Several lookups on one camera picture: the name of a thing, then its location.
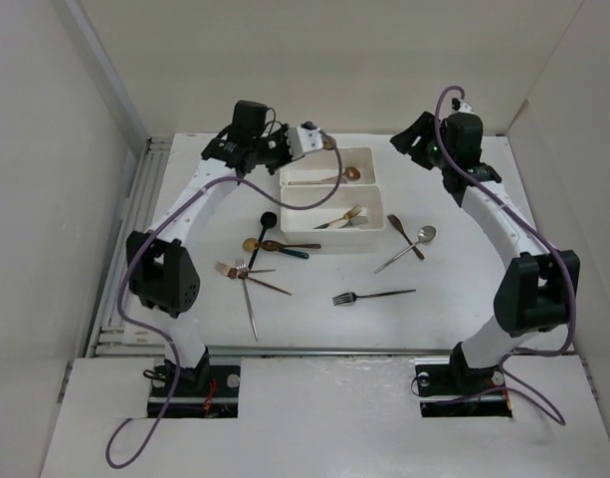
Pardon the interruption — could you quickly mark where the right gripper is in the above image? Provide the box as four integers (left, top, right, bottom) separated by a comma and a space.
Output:
389, 111, 454, 171

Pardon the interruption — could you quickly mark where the copper spoon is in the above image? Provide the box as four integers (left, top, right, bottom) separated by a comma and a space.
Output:
289, 166, 361, 185

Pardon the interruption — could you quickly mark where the brown fork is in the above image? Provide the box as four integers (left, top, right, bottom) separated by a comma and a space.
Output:
387, 214, 425, 261

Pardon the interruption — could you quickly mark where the silver spoon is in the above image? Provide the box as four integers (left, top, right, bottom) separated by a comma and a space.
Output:
374, 225, 437, 274

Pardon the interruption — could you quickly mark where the dark grey fork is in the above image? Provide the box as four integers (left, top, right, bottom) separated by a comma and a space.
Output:
331, 289, 416, 307

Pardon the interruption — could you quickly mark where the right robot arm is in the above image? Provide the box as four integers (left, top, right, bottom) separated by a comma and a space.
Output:
390, 112, 580, 392

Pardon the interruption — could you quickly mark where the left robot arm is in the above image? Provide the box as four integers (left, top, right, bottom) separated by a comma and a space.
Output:
116, 100, 322, 395

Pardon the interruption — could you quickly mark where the far white container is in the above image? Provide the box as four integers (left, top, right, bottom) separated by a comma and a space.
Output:
279, 147, 376, 186

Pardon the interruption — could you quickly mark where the white container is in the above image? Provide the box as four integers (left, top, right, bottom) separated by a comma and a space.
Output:
279, 147, 376, 186
280, 185, 385, 251

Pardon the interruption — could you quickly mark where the black spoon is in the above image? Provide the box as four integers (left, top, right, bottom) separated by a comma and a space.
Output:
249, 211, 278, 269

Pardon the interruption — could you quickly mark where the near white container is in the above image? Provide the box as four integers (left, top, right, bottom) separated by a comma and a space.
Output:
280, 185, 385, 251

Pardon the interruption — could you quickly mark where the brown spoon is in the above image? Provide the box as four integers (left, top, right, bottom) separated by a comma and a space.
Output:
261, 240, 321, 251

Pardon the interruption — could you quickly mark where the long silver fork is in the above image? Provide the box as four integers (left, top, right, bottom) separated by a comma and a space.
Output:
236, 258, 259, 342

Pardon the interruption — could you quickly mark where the rose gold fork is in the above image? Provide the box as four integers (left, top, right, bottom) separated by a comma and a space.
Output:
214, 262, 292, 296

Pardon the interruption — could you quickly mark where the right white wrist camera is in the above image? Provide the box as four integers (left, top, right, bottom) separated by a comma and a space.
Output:
451, 98, 475, 115

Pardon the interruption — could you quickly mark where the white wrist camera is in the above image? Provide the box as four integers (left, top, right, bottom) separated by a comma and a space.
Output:
451, 98, 475, 115
287, 126, 324, 161

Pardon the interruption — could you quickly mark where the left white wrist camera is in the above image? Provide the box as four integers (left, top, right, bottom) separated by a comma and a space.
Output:
287, 126, 324, 161

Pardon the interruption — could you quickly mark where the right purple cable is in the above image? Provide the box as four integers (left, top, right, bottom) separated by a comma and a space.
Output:
435, 86, 579, 425

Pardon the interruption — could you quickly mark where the purple cable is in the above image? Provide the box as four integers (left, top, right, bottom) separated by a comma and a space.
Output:
435, 86, 579, 425
106, 129, 346, 469

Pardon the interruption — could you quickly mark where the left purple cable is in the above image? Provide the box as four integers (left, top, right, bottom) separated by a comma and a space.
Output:
106, 129, 346, 469

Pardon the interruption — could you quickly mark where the aluminium rail front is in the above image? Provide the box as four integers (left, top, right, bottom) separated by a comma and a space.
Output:
208, 346, 451, 358

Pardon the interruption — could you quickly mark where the aluminium rail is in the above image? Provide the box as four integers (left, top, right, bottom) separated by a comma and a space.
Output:
82, 136, 172, 359
208, 346, 451, 358

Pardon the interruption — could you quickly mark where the aluminium rail left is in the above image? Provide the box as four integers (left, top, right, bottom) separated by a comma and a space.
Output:
82, 136, 172, 359

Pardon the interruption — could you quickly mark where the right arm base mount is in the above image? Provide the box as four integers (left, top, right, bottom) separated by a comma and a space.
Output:
411, 358, 512, 418

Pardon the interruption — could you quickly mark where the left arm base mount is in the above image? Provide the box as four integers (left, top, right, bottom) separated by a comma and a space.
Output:
142, 355, 242, 419

